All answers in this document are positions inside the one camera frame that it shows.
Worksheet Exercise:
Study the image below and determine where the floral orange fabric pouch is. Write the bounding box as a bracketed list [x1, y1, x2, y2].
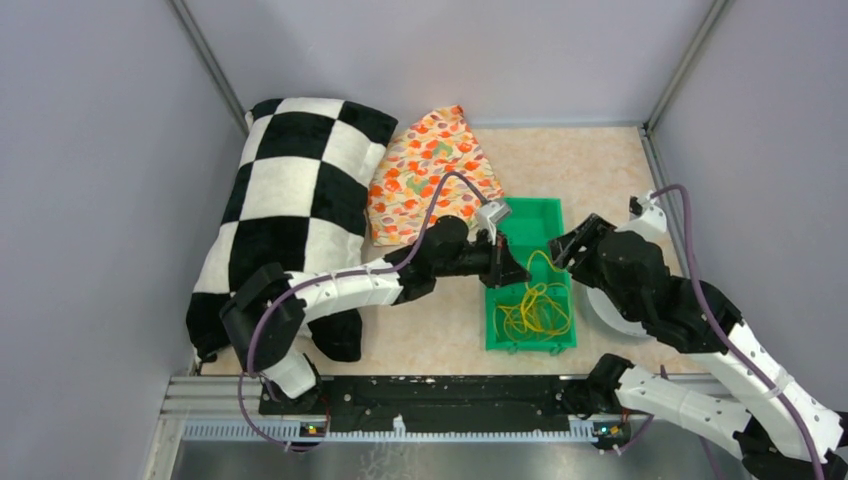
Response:
[367, 105, 504, 247]

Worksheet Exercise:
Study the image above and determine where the yellow cable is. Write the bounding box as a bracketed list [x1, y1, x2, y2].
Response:
[493, 248, 574, 344]

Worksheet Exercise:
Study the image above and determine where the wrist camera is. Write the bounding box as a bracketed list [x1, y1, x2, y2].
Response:
[621, 190, 668, 242]
[474, 199, 512, 231]

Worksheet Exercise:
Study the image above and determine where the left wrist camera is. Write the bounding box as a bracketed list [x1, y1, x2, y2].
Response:
[474, 199, 512, 231]

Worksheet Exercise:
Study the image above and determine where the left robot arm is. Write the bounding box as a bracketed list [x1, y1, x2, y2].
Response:
[220, 216, 532, 414]

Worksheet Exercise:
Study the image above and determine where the aluminium frame rail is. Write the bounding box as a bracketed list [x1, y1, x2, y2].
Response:
[142, 374, 776, 480]

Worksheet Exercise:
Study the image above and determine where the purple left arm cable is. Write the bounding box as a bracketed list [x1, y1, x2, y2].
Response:
[237, 170, 492, 454]

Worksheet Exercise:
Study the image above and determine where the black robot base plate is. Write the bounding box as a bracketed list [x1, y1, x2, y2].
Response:
[258, 375, 634, 434]

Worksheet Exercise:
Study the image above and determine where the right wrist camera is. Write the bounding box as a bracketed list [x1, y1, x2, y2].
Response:
[621, 190, 668, 242]

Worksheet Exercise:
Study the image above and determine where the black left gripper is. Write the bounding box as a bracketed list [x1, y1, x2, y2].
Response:
[434, 228, 531, 290]

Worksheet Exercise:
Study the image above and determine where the white perforated cable spool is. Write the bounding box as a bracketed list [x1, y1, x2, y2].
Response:
[587, 288, 649, 339]

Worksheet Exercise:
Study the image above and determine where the black white checkered pillow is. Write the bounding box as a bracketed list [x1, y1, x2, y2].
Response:
[186, 97, 398, 362]

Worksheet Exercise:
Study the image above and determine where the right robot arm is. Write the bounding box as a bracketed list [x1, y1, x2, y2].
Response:
[548, 213, 847, 479]

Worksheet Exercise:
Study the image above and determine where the green plastic compartment bin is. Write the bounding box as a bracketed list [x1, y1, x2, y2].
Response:
[484, 197, 578, 355]

